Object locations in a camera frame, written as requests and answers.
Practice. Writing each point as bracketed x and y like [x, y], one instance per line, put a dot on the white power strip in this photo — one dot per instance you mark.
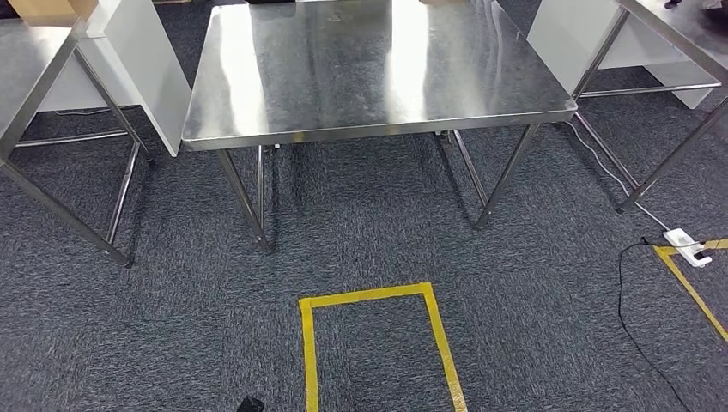
[685, 245]

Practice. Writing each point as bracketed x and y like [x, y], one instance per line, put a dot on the white cabinet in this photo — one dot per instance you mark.
[153, 79]
[560, 45]

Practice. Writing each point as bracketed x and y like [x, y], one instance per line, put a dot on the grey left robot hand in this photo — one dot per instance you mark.
[250, 405]

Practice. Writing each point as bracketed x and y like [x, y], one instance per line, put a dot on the yellow floor tape rectangle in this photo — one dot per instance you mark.
[688, 287]
[310, 352]

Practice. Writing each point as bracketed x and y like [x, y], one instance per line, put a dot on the small black object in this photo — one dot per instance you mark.
[673, 4]

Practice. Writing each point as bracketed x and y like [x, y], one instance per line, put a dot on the stainless steel workbench table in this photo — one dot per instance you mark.
[23, 68]
[682, 40]
[341, 68]

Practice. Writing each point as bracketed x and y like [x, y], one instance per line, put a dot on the brown cardboard box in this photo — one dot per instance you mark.
[45, 10]

